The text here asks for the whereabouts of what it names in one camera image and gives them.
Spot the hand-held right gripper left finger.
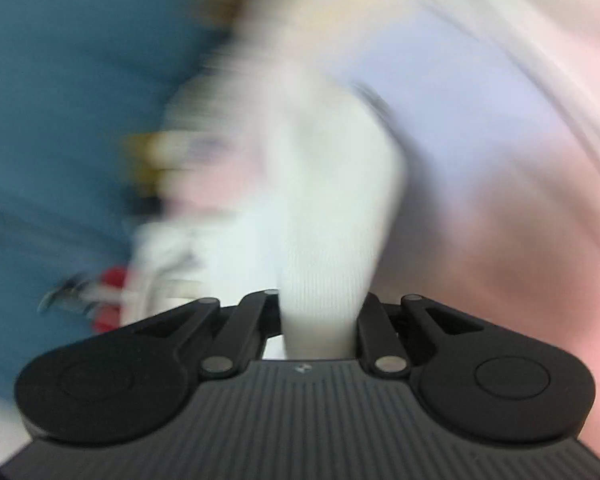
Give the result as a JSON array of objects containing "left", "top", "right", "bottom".
[{"left": 129, "top": 288, "right": 283, "bottom": 380}]

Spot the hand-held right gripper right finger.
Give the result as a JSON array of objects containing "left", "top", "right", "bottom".
[{"left": 354, "top": 292, "right": 485, "bottom": 380}]

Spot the white knit garment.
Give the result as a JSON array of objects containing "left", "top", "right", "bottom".
[{"left": 122, "top": 50, "right": 407, "bottom": 361}]

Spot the red and grey object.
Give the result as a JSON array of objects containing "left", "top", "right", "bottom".
[{"left": 37, "top": 266, "right": 131, "bottom": 333}]

